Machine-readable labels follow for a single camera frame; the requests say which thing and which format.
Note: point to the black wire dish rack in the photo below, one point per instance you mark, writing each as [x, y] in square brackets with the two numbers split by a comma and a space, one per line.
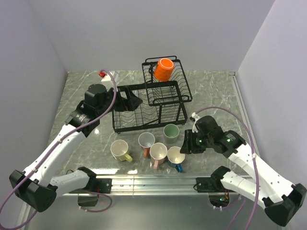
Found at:
[162, 102]

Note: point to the yellow mug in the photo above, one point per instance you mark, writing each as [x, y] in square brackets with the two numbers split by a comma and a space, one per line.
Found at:
[120, 150]

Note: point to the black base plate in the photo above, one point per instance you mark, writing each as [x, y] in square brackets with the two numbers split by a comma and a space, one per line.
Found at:
[204, 185]
[103, 185]

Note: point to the green cup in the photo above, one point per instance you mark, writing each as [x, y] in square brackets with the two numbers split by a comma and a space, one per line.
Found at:
[171, 133]

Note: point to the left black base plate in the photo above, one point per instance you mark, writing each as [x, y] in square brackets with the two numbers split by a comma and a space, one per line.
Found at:
[103, 185]

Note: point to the aluminium mounting rail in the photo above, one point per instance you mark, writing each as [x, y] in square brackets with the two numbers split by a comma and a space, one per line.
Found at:
[152, 185]

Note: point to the blue mug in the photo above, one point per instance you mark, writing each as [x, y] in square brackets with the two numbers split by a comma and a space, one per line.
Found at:
[175, 158]

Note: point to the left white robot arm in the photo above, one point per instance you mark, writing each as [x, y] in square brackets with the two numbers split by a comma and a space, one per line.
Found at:
[36, 185]

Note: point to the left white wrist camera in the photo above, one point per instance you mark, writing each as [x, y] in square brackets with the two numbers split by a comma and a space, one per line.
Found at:
[106, 79]

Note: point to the orange mug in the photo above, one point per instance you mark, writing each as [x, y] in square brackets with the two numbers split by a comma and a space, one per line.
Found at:
[164, 69]

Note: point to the light pink mug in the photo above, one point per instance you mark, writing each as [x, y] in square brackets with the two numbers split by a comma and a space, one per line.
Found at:
[158, 153]

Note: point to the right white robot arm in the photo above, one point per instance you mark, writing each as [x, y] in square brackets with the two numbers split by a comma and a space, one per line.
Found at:
[279, 197]

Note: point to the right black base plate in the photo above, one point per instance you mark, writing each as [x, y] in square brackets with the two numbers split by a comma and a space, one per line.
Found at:
[204, 185]

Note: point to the coral pink mug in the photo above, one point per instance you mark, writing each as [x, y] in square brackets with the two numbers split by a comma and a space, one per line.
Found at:
[146, 140]

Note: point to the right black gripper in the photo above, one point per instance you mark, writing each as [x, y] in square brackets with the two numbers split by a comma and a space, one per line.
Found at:
[188, 146]

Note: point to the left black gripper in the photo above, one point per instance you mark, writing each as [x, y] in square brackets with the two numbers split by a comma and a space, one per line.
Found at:
[129, 104]

